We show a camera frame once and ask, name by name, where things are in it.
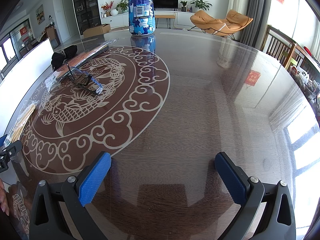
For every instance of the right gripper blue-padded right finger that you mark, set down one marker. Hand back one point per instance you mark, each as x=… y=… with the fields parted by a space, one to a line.
x=278 y=219

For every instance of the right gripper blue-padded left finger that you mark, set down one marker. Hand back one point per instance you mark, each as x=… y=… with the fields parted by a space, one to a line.
x=47 y=219

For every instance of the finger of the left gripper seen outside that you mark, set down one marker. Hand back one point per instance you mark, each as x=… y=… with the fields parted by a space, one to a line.
x=8 y=152

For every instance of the phone case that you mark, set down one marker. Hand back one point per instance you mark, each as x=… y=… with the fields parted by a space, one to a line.
x=78 y=61

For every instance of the cotton swab bag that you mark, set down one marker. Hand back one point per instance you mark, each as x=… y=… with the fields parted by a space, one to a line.
x=19 y=126

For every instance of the person's left hand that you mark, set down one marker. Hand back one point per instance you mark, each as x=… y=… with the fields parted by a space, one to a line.
x=3 y=199

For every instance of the glasses in clear case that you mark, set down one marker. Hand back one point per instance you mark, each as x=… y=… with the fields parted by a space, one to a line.
x=83 y=79

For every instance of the cardboard box on floor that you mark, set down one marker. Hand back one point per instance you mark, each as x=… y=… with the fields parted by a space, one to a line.
x=98 y=30

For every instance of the wooden dining chair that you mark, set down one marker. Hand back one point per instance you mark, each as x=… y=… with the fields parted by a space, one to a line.
x=283 y=48

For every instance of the red flowers in vase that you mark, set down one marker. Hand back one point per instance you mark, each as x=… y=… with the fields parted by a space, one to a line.
x=107 y=7

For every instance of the black glass display cabinet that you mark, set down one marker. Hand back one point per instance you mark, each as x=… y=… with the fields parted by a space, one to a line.
x=87 y=14

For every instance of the green potted plant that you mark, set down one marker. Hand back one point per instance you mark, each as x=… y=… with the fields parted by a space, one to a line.
x=123 y=6

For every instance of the blue camouflage bottle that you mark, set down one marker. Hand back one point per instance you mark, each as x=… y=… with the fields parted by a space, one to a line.
x=141 y=17

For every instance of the orange lounge chair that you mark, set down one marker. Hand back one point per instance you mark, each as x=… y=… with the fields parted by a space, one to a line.
x=227 y=27

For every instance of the wooden bench stool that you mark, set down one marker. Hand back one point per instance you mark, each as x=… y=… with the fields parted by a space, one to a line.
x=168 y=19

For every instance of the grey curtain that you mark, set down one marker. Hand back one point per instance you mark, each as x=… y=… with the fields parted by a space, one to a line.
x=252 y=35

